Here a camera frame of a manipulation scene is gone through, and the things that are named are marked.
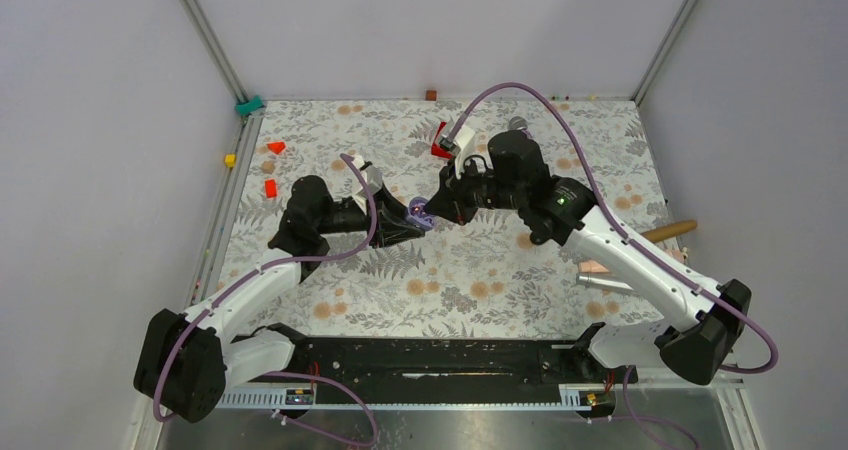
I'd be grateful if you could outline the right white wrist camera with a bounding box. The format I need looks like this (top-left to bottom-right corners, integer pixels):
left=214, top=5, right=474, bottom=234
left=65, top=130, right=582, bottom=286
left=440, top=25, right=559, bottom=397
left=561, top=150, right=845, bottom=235
left=453, top=124, right=476, bottom=160

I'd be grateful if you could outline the teal block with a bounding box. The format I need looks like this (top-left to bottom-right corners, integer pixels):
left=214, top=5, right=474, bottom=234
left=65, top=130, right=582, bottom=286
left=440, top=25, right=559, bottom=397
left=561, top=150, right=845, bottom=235
left=235, top=95, right=265, bottom=118

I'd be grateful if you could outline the silver metal cylinder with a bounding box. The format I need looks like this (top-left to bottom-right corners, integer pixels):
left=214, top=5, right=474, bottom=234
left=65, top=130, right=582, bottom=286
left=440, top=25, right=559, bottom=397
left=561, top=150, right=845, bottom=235
left=576, top=273, right=634, bottom=295

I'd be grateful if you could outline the orange triangular block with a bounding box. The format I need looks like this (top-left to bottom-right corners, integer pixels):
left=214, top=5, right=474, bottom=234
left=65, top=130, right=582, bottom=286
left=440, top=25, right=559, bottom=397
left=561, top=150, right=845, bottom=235
left=266, top=141, right=286, bottom=155

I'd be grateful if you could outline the purple cable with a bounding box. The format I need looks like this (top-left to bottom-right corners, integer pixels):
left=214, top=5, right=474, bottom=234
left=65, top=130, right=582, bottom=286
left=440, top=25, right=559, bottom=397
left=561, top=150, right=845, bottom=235
left=152, top=153, right=382, bottom=450
left=447, top=82, right=780, bottom=450

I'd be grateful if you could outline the floral patterned mat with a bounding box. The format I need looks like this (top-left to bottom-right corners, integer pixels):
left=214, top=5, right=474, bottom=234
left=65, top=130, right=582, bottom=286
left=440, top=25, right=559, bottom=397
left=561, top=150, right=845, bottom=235
left=218, top=99, right=670, bottom=339

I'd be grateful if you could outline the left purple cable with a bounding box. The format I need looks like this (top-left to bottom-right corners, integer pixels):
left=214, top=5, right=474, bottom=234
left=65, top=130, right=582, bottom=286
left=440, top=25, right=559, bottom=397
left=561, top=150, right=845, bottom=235
left=152, top=153, right=382, bottom=450

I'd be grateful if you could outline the purple earbud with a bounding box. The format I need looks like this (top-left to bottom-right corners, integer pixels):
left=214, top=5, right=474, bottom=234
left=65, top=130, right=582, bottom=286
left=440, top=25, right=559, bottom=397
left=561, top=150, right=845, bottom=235
left=409, top=197, right=427, bottom=211

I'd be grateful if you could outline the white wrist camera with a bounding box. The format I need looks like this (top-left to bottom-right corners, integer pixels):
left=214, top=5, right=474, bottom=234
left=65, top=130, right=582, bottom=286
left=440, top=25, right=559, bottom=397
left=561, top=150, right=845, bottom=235
left=453, top=124, right=476, bottom=160
left=351, top=156, right=383, bottom=214

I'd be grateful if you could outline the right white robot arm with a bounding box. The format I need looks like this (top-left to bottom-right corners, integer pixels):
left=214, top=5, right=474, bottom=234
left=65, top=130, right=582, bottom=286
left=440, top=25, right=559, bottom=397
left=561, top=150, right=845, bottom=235
left=424, top=127, right=751, bottom=385

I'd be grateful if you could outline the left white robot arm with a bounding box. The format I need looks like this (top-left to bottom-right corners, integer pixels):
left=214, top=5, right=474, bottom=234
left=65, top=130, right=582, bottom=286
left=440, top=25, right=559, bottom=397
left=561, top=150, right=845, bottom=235
left=133, top=175, right=434, bottom=423

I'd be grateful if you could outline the wooden handle stick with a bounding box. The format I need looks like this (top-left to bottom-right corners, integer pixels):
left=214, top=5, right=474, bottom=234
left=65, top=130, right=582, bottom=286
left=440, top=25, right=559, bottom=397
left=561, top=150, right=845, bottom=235
left=641, top=220, right=698, bottom=243

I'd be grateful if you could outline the red open box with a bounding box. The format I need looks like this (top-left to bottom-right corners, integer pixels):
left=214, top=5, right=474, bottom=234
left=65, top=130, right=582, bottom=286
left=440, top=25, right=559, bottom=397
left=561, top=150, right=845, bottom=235
left=430, top=121, right=456, bottom=160

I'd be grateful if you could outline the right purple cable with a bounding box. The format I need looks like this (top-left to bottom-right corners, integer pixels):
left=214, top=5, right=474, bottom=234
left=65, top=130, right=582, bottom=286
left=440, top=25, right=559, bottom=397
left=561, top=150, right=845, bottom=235
left=447, top=82, right=780, bottom=450

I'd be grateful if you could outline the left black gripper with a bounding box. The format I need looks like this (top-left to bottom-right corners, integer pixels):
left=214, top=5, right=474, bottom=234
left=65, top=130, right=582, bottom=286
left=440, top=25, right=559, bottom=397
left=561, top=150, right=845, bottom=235
left=316, top=184, right=426, bottom=249

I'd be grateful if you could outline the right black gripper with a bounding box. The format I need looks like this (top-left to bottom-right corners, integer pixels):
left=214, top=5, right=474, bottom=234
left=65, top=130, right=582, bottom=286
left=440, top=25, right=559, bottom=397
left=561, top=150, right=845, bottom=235
left=424, top=154, right=525, bottom=226

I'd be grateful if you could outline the lavender earbud charging case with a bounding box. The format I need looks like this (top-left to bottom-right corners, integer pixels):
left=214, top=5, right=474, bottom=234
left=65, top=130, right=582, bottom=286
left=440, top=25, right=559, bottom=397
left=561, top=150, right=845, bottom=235
left=405, top=204, right=435, bottom=232

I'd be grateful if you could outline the pink cylinder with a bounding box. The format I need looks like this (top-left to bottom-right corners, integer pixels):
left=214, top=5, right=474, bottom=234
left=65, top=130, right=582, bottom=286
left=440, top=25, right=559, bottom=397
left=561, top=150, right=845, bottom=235
left=578, top=260, right=611, bottom=274

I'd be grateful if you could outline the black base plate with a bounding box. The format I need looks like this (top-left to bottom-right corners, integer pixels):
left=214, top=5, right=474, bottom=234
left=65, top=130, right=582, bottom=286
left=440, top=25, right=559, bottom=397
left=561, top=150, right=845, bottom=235
left=256, top=324, right=638, bottom=405

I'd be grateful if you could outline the purple glitter microphone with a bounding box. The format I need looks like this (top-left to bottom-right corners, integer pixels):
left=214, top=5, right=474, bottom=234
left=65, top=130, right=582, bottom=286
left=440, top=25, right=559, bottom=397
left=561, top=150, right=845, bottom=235
left=508, top=116, right=528, bottom=133

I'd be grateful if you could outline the red small block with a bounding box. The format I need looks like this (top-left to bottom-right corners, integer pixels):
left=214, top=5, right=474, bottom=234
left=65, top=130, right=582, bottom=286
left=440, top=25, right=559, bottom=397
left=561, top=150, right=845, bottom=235
left=264, top=179, right=278, bottom=199

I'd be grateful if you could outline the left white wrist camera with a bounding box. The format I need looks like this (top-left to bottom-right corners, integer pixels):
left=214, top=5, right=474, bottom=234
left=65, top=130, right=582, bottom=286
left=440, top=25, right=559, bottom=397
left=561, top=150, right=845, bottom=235
left=351, top=156, right=383, bottom=214

